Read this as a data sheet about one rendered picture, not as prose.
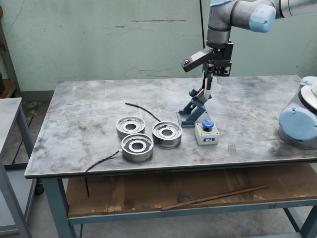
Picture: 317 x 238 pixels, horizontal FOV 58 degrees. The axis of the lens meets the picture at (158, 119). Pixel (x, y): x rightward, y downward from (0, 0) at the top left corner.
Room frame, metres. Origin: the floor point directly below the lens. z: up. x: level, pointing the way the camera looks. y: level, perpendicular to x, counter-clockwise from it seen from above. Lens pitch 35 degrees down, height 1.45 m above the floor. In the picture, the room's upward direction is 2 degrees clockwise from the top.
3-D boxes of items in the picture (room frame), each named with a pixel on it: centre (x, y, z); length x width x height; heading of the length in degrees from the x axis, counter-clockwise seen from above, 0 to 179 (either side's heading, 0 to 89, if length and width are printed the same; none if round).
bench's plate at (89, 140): (0.97, -0.15, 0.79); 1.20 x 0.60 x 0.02; 98
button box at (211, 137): (0.80, -0.18, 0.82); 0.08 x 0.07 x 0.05; 98
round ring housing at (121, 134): (0.82, 0.10, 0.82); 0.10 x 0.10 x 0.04
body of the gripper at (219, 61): (0.92, -0.19, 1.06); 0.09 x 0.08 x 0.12; 95
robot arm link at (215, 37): (0.92, -0.19, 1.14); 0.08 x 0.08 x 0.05
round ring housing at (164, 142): (0.79, -0.03, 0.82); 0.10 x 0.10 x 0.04
